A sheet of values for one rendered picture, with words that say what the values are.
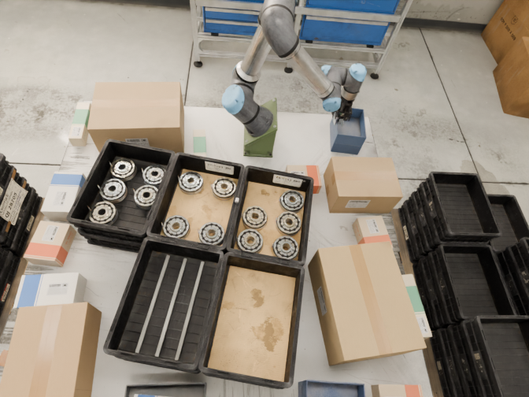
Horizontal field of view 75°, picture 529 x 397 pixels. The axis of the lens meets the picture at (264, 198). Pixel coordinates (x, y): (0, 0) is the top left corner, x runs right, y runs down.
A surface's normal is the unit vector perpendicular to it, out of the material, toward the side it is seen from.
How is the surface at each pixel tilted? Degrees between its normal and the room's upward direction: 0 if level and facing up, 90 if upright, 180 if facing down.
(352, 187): 0
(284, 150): 0
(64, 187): 0
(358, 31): 90
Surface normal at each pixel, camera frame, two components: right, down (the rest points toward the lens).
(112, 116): 0.10, -0.51
